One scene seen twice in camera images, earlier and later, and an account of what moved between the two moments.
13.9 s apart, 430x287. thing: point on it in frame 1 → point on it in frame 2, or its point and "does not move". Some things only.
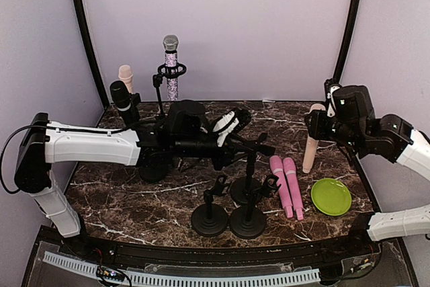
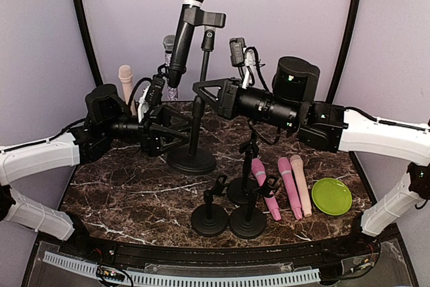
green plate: [330, 197] does not move
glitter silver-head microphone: [170, 44] does not move
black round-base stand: [211, 220] does not move
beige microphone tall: [312, 144] → [297, 165]
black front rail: [333, 253] does not move
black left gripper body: [222, 161] → [153, 115]
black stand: [154, 142] → [194, 162]
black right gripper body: [322, 132] → [230, 102]
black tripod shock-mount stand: [168, 71] does not move
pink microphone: [290, 167] does not move
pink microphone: [277, 165] → [271, 200]
